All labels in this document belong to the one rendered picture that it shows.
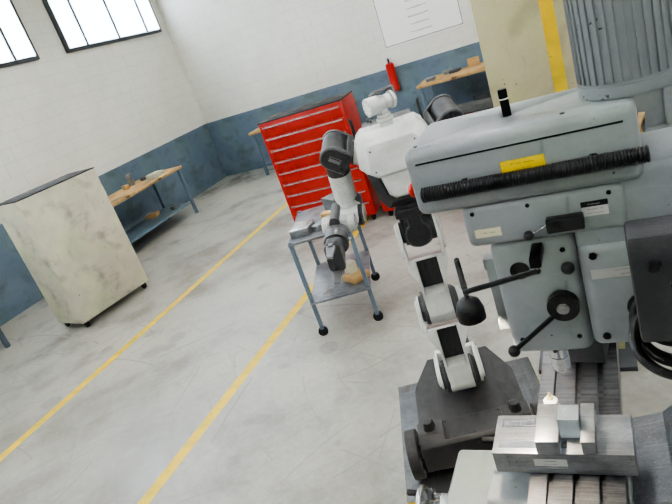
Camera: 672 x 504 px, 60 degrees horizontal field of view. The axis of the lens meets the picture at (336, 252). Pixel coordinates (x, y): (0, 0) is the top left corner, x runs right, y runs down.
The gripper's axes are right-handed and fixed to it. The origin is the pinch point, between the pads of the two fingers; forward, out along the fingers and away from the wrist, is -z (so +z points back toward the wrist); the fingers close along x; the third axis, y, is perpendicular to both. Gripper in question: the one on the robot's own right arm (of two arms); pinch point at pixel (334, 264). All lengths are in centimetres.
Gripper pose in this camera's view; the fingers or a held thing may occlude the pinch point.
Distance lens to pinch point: 188.8
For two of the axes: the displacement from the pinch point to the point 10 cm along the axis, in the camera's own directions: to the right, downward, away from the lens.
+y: 9.7, -1.4, -1.9
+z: 0.7, -6.2, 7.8
